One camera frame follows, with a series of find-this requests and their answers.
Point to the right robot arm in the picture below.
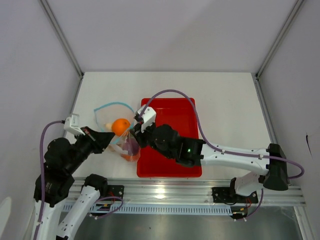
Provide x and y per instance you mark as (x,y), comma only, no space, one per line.
(266,169)

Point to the orange fruit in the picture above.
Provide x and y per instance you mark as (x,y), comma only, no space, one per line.
(120,127)

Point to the red plastic tray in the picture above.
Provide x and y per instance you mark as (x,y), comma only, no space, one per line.
(179,114)

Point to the orange pumpkin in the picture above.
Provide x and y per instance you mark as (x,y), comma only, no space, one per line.
(131,158)

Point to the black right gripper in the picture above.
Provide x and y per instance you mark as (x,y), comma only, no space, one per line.
(139,136)

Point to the right aluminium corner post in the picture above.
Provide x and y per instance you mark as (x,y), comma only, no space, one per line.
(285,28)

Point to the aluminium front rail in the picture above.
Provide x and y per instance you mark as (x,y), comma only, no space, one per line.
(196,192)

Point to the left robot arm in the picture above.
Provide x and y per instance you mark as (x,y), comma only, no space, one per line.
(52,187)

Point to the white garlic bulb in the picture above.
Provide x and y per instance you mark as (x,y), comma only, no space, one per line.
(108,127)

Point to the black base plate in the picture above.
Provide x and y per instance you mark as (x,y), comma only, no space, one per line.
(115,191)
(227,196)

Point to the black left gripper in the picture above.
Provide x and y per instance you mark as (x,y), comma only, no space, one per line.
(99,140)

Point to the clear zip top bag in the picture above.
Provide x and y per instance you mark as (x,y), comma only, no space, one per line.
(110,112)

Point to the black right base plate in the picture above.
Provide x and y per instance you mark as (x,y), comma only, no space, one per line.
(227,196)

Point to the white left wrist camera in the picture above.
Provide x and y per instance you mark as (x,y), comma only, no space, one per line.
(71,125)

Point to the aluminium corner post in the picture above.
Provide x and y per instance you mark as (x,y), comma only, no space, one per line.
(61,37)
(285,28)

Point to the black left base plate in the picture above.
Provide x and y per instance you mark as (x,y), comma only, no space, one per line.
(115,191)

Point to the purple onion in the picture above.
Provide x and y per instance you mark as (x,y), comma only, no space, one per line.
(132,147)

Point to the left aluminium corner post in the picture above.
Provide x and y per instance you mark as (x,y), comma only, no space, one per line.
(61,37)

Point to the white slotted cable duct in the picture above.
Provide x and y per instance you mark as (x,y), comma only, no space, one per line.
(204,210)

